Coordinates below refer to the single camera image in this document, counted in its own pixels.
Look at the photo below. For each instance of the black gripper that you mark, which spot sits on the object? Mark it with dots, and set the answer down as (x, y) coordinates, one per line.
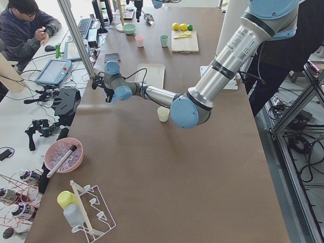
(109, 94)
(138, 10)

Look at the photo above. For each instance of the blue cup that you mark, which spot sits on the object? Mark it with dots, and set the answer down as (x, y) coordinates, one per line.
(113, 99)

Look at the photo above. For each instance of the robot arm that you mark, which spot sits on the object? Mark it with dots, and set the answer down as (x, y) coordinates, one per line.
(159, 3)
(261, 21)

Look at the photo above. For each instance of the cream rabbit tray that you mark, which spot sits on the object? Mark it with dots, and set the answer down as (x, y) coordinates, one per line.
(154, 76)

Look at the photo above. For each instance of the metal scoop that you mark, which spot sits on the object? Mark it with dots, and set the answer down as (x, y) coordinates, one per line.
(149, 19)

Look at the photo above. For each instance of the green bowl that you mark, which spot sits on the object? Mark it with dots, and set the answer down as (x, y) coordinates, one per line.
(129, 28)

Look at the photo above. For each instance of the wooden mug tree stand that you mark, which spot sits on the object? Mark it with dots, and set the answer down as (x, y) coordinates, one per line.
(120, 27)

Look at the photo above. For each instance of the pink cup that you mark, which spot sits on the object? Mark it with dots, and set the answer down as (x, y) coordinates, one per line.
(139, 40)

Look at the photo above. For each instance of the black monitor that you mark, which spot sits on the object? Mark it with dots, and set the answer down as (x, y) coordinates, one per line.
(103, 13)

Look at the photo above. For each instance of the blue teach pendant far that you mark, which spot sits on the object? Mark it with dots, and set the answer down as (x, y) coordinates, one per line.
(71, 52)

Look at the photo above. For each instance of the blue teach pendant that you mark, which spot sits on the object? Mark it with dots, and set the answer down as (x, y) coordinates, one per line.
(54, 72)
(71, 52)

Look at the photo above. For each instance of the yellow lemon lower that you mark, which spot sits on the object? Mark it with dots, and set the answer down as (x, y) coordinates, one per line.
(175, 26)

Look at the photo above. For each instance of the yellow lemon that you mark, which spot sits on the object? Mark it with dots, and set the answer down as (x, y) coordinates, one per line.
(175, 26)
(183, 27)

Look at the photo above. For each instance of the green cup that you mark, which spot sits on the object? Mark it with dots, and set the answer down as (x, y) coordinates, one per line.
(164, 40)

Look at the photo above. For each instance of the blue teach pendant near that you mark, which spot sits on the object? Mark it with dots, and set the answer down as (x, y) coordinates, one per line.
(54, 72)

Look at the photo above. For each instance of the yellow lemon upper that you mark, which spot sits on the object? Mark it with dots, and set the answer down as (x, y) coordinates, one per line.
(183, 27)

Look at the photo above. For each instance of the yellow plastic knife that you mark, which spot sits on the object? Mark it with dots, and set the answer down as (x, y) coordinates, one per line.
(181, 36)

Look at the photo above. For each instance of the green lime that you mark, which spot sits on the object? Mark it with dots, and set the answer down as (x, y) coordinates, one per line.
(190, 27)

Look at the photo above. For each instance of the black keyboard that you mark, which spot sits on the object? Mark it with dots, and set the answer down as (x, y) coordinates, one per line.
(83, 27)

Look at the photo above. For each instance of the bamboo cutting board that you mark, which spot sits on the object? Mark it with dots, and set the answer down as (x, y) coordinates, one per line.
(184, 45)

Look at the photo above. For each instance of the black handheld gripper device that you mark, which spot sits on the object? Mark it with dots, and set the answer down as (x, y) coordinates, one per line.
(43, 127)

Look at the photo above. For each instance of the white cup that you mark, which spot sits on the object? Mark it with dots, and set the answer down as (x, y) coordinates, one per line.
(163, 114)

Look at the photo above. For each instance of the pink bowl with ice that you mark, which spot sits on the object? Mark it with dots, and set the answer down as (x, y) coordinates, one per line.
(59, 149)

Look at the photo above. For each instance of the metal muddler in bowl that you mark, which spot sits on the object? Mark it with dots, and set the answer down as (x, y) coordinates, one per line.
(61, 161)

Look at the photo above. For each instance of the seated person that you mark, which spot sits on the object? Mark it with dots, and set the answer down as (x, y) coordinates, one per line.
(25, 28)

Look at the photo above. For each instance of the bottle in copper rack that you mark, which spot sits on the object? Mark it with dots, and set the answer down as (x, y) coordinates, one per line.
(29, 176)

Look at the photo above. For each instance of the yellow plastic cup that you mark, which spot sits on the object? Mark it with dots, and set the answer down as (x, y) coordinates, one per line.
(66, 198)

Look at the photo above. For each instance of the pale grey plastic cup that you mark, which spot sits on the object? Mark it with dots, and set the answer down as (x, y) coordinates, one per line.
(73, 215)

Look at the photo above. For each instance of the aluminium frame post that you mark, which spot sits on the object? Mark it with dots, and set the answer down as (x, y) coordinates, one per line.
(65, 7)

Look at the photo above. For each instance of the white wire cup rack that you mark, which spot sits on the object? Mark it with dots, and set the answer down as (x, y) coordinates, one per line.
(98, 212)

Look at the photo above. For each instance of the wooden rack handle bar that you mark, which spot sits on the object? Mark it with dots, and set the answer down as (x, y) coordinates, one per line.
(82, 209)

